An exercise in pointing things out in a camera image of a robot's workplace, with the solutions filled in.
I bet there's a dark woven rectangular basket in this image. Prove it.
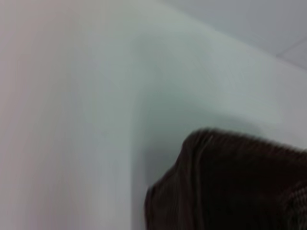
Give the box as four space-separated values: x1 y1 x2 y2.
144 128 307 230

